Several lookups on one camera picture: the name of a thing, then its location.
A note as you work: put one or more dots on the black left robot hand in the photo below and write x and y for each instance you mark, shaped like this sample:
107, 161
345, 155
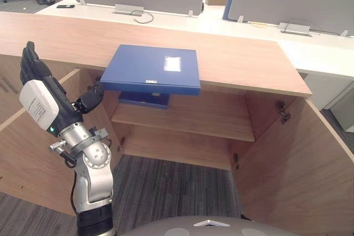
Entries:
41, 100

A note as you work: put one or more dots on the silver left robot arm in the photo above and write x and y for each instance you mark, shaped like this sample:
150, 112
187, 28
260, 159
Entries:
92, 175

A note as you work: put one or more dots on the metal door hinge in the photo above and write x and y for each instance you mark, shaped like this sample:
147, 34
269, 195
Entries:
121, 143
282, 112
235, 161
95, 82

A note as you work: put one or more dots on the wooden cabinet door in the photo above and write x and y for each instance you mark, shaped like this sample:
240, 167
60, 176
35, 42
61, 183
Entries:
298, 169
36, 161

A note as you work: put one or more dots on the blue folder on shelf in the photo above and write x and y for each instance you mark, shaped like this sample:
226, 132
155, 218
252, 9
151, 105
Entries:
144, 100

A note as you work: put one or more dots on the blue file folder box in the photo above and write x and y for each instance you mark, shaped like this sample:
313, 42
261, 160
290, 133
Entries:
152, 67

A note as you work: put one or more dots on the wooden office cabinet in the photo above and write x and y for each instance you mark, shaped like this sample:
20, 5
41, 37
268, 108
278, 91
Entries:
155, 53

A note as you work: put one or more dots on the wooden cabinet shelf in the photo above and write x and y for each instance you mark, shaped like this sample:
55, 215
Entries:
188, 121

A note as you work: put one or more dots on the white office desk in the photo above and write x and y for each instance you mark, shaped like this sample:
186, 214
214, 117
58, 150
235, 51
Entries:
193, 23

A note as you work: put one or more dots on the black phone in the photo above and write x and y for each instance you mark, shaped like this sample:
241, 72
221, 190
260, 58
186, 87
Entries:
65, 6

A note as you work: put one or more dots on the grey robot torso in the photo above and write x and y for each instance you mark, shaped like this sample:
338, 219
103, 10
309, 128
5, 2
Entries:
204, 226

